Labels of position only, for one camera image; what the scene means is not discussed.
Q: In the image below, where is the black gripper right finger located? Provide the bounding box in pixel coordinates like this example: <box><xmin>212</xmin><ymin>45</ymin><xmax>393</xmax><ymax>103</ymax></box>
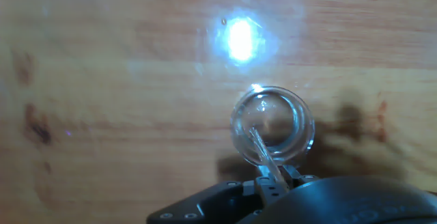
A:
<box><xmin>281</xmin><ymin>164</ymin><xmax>320</xmax><ymax>188</ymax></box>

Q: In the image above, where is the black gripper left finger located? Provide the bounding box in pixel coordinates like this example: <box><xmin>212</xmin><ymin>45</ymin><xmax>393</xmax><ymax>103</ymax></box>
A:
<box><xmin>146</xmin><ymin>164</ymin><xmax>290</xmax><ymax>224</ymax></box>

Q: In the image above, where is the clear glass stirring rod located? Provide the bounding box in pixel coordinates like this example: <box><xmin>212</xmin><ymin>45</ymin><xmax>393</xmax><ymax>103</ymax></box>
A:
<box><xmin>248</xmin><ymin>127</ymin><xmax>291</xmax><ymax>193</ymax></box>

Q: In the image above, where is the glass beaker with water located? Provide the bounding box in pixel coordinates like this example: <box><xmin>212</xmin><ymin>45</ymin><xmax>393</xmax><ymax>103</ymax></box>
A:
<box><xmin>230</xmin><ymin>85</ymin><xmax>315</xmax><ymax>167</ymax></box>

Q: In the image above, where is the glossy wooden board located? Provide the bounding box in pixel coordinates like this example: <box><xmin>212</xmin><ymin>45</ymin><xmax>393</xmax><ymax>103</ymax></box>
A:
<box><xmin>0</xmin><ymin>0</ymin><xmax>437</xmax><ymax>224</ymax></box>

